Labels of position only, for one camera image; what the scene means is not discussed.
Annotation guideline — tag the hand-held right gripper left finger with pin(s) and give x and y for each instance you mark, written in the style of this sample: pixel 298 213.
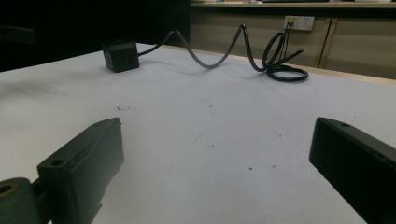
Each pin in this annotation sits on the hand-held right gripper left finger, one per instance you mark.
pixel 81 168

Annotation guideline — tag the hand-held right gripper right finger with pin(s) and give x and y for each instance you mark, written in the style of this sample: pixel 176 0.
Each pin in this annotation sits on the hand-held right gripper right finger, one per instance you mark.
pixel 358 165

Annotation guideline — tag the black cube power strip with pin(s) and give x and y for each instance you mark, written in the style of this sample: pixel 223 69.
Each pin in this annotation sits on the black cube power strip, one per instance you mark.
pixel 120 56

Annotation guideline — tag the beige wall cabinet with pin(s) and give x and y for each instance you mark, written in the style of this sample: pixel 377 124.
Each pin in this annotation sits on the beige wall cabinet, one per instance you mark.
pixel 358 43

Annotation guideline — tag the white wall socket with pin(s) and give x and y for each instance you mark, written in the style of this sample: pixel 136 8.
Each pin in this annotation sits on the white wall socket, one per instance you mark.
pixel 299 22

